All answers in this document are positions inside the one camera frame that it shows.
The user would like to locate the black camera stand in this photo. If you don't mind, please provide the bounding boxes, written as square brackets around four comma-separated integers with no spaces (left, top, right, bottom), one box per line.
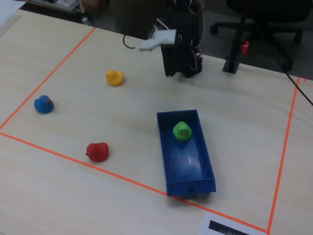
[222,14,248,74]

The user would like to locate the black office chair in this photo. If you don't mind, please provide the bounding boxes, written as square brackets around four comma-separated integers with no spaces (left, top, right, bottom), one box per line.
[210,0,312,72]

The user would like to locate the green rubber duck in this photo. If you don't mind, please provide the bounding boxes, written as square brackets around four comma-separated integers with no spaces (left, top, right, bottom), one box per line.
[172,121,192,142]

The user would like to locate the blue plastic box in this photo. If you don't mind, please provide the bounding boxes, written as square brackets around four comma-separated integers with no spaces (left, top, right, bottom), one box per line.
[156,109,217,197]

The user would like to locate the thin black camera cable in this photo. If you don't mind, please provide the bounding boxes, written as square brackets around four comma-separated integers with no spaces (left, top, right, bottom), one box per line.
[122,33,138,50]

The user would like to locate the thick black cable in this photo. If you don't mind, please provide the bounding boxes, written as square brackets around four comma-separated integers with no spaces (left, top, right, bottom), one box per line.
[275,56,313,106]

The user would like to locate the white paper with black bar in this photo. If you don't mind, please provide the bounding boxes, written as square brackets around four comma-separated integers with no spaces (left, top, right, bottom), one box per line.
[199,211,268,235]

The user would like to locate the person's hand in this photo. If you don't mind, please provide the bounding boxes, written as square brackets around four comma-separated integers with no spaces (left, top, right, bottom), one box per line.
[80,0,101,20]

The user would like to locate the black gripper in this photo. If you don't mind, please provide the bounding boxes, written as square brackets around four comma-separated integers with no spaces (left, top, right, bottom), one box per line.
[160,12,196,78]

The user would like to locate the plain white paper sheet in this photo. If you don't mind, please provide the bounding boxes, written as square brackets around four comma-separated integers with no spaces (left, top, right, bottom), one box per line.
[0,0,26,26]

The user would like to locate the yellow rubber duck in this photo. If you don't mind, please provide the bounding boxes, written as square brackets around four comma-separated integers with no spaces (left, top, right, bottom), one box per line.
[105,69,125,87]

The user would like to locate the orange tape line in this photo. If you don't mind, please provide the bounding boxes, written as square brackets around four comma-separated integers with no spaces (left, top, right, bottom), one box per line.
[0,131,269,233]
[267,77,301,234]
[0,26,96,130]

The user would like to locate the cluttered shelf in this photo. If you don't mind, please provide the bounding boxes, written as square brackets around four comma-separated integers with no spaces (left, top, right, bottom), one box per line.
[24,0,83,13]

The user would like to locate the red rubber duck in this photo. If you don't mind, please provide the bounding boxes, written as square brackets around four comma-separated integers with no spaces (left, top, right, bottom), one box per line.
[85,142,110,163]

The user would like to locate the blue rubber duck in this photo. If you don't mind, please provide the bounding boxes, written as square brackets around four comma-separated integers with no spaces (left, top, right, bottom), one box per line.
[33,94,55,115]

